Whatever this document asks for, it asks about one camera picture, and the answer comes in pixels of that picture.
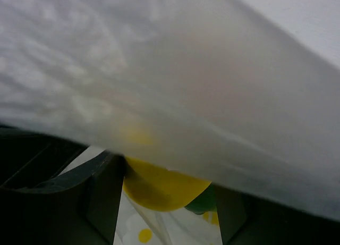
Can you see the translucent printed plastic bag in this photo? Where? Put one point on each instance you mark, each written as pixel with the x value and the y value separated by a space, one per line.
pixel 243 92

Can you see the yellow fake lemon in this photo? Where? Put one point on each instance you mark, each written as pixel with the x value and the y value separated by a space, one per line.
pixel 158 188

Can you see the green fake lime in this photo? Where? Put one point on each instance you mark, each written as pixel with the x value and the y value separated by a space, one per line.
pixel 204 202

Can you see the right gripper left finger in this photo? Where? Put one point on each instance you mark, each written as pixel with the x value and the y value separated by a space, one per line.
pixel 43 203

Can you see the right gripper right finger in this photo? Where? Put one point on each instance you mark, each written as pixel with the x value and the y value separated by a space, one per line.
pixel 245 219

